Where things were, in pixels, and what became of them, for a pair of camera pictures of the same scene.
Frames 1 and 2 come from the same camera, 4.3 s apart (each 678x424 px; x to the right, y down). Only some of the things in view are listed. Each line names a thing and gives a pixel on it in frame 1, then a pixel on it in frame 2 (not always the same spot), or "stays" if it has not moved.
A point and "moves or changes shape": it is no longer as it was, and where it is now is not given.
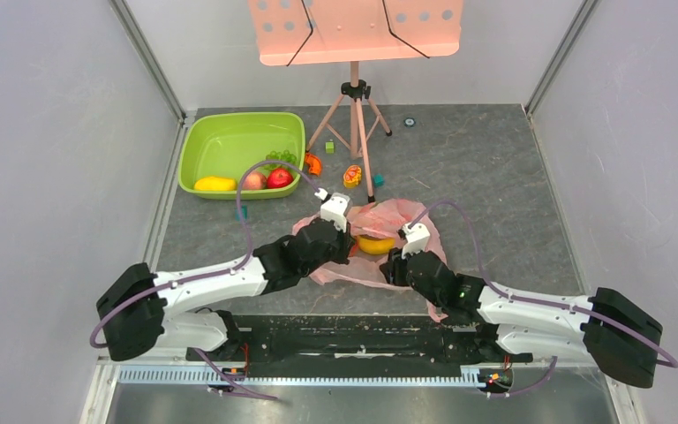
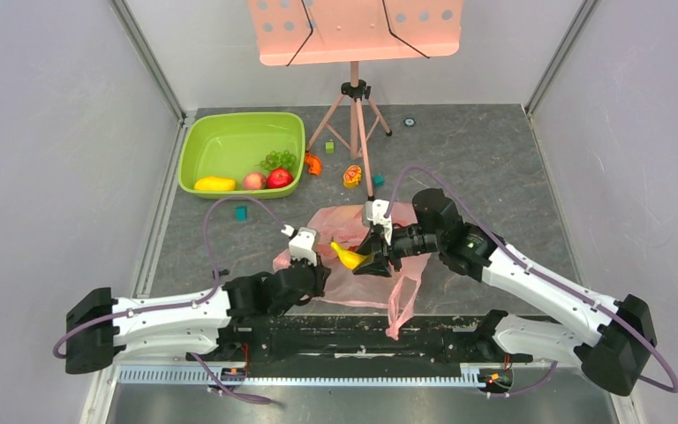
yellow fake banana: (372, 245) moves or changes shape
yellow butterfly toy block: (352, 176) stays
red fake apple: (279, 177) stays
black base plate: (384, 341) stays
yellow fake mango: (214, 184) stays
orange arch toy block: (314, 162) stays
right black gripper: (398, 267) -> (384, 249)
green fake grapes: (276, 156) stays
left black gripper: (346, 243) -> (322, 273)
